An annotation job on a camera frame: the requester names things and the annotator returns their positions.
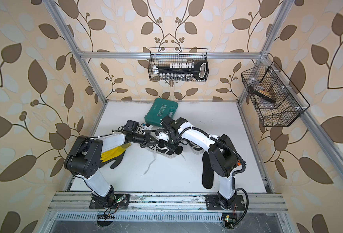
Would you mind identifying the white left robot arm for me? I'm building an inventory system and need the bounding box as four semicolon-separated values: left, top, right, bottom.
64;130;159;209

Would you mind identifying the right wire basket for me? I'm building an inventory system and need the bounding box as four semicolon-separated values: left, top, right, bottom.
241;61;310;127

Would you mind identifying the black socket bit holder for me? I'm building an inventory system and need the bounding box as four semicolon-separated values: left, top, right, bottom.
153;60;209;82

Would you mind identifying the wire basket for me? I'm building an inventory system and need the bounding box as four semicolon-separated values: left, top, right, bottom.
148;47;209;82
241;61;310;127

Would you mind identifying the green plastic tool case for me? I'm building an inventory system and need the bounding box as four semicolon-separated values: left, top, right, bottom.
144;98;178;127

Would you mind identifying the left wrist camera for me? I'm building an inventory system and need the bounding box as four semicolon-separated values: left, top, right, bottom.
123;120;150;133

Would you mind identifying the yellow black work glove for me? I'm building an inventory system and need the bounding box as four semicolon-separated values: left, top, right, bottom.
99;143;131;170

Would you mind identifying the black white sneaker with laces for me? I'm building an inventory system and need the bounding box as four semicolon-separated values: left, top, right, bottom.
140;144;178;176

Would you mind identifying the black insole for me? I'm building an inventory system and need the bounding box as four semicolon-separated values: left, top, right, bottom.
202;152;214;189
158;139;183;155

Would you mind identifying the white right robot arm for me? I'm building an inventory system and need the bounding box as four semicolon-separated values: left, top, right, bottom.
159;116;246;210

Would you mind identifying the back wire basket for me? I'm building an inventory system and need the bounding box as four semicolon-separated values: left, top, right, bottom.
148;47;209;82

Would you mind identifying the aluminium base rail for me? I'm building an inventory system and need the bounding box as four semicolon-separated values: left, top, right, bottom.
48;192;289;223

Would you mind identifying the brush in right basket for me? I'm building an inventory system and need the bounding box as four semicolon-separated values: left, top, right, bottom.
251;86;276;103

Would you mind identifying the black insole on table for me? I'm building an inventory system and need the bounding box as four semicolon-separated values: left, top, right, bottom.
202;152;214;189

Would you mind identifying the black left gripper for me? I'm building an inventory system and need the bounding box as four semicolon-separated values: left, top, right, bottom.
131;132;159;147

